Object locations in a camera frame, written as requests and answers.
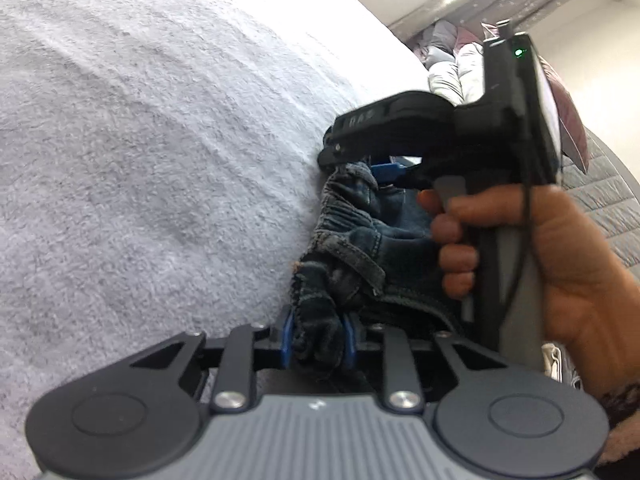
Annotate person's right forearm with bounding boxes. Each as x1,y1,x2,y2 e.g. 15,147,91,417
595,380,640,467

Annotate white patterned pillow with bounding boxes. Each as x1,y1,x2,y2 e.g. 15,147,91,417
456,41,487,106

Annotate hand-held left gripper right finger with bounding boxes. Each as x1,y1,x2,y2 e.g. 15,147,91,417
344,311,507,412

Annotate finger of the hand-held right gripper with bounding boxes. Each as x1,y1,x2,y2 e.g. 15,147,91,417
317,101,425,188

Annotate dark blue jeans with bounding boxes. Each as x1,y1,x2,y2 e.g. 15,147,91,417
289,160,482,392

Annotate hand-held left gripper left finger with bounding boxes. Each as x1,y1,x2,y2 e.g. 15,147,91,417
127,309,295,413

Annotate grey fleece blanket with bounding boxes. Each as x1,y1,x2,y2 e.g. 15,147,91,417
0,0,437,480

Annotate person's right hand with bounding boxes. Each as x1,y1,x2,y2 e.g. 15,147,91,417
416,184,640,392

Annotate grey pillow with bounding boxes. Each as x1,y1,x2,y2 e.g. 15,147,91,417
422,19,458,63

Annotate pink velvet pillow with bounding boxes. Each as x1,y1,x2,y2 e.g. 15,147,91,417
539,55,590,172

